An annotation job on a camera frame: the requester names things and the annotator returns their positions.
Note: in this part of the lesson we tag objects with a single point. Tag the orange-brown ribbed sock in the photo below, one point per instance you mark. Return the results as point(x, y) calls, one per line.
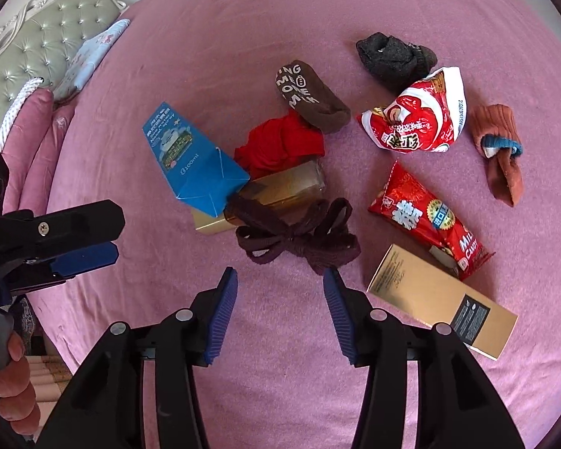
point(500, 126)

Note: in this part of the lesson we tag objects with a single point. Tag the green tufted headboard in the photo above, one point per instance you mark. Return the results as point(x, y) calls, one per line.
point(42, 37)

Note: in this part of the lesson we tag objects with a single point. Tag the blue patterned pillow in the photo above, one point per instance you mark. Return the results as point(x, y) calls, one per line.
point(91, 56)

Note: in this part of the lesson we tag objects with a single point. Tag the red and white snack bag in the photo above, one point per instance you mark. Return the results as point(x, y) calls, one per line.
point(416, 117)

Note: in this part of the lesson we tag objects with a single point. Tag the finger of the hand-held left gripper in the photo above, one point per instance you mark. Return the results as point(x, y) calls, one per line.
point(86, 257)
point(37, 280)

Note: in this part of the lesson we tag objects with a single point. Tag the red cloth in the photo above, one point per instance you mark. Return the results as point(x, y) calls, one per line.
point(280, 145)

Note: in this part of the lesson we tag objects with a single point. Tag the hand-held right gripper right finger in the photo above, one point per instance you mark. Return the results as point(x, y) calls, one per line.
point(339, 320)

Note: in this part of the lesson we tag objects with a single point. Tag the blue milk carton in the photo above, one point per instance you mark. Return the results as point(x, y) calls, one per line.
point(187, 159)

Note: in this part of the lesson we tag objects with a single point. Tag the gold box with black label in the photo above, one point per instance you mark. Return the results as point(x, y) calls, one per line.
point(430, 290)

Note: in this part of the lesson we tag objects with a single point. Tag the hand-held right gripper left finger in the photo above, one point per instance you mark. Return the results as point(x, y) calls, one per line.
point(222, 318)

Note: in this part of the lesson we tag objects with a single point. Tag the dark brown lace bundle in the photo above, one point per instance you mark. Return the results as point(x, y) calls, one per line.
point(299, 243)

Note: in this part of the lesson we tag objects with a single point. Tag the person's left hand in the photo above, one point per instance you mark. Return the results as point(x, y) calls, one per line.
point(11, 383)

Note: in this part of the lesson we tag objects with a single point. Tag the pink pillow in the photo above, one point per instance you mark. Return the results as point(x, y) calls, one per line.
point(28, 135)

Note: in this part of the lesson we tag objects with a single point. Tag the dark grey sock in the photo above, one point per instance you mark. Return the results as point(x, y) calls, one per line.
point(388, 56)

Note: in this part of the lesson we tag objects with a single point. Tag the brown sock with white lettering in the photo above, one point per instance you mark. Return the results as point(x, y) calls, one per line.
point(313, 103)

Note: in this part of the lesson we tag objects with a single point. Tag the pink bedspread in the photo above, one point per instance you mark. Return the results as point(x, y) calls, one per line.
point(262, 32)

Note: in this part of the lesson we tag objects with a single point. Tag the red candy bag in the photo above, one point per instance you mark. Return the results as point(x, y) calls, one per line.
point(420, 215)

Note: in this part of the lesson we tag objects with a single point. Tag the gold cardboard box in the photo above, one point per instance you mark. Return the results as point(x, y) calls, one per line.
point(280, 187)

